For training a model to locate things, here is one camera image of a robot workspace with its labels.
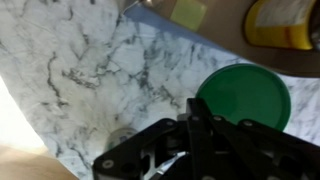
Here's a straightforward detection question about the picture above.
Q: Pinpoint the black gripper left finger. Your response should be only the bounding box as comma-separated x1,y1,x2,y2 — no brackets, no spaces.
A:
92,97,202,180

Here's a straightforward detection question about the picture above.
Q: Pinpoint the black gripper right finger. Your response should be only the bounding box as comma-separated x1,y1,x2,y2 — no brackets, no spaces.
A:
195,97,320,180

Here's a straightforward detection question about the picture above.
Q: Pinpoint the green round lid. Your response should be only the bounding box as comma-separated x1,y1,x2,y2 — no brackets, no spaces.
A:
194,63,292,132

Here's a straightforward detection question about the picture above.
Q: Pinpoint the yellow brown bottle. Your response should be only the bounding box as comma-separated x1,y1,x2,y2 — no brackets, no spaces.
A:
243,0,320,52

